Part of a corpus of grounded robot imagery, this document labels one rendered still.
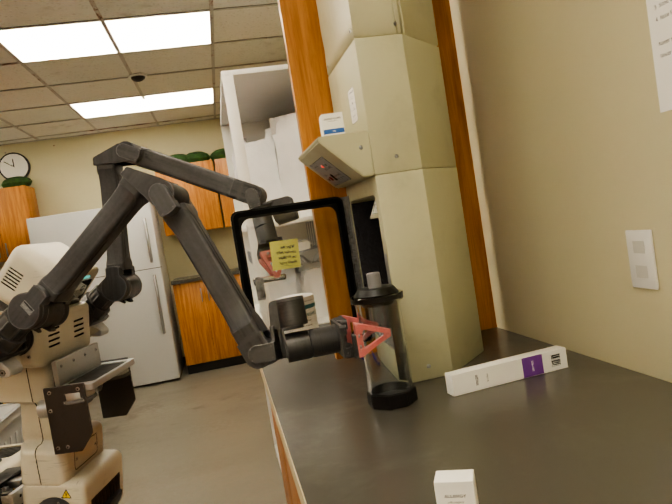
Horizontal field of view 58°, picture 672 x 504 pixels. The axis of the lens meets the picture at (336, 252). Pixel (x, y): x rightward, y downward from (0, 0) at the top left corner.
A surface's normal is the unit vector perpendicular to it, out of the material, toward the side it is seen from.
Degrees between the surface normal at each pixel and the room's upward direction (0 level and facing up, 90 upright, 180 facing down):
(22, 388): 90
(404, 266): 90
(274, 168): 85
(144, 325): 90
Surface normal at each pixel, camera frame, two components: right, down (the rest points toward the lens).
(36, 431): -0.06, 0.07
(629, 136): -0.97, 0.17
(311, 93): 0.19, 0.02
